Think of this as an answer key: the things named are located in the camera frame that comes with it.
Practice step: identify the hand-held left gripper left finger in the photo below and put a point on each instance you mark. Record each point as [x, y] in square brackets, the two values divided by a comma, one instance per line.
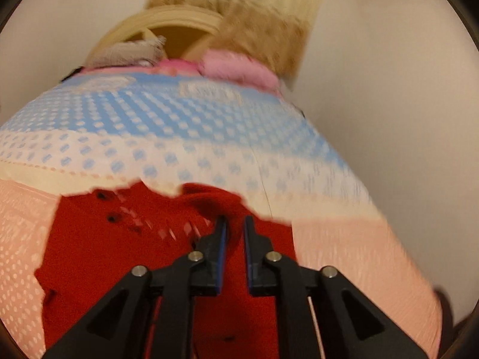
[223, 261]

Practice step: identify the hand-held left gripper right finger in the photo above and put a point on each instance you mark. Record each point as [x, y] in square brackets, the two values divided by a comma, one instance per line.
[248, 265]

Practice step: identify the red knit garment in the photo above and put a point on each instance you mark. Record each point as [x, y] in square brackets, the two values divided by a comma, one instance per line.
[93, 254]

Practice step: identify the dotted blue pink blanket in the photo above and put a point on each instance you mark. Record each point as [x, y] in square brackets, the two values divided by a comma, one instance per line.
[187, 127]

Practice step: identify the fluffy pink pillow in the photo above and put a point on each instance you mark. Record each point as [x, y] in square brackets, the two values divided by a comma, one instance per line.
[239, 67]

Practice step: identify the flat pink cushion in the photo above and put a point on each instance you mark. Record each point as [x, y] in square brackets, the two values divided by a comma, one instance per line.
[176, 66]

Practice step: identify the grey cloth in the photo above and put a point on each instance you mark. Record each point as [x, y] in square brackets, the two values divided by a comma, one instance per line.
[127, 52]

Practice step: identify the cream wooden headboard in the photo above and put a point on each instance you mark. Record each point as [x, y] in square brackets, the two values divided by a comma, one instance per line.
[168, 17]

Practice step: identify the beige patterned curtain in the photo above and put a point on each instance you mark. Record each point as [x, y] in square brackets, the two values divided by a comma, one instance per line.
[254, 11]

